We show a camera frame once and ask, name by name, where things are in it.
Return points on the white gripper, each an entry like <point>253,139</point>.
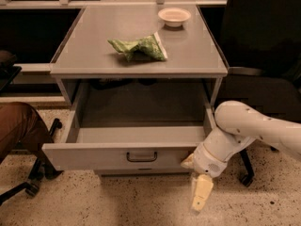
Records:
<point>207,161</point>

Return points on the grey top drawer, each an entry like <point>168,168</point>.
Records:
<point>169,117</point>

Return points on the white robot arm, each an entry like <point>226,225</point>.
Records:
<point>237,126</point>

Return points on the grey drawer cabinet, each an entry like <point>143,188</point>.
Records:
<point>88,57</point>

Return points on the green chip bag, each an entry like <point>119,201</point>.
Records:
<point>150,47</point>

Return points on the white bowl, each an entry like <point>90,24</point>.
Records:
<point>174,17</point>

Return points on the black office chair right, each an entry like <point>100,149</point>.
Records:
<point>261,41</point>

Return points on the brown trouser leg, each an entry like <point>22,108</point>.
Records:
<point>20,122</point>

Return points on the black drawer handle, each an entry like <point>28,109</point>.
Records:
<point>141,157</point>

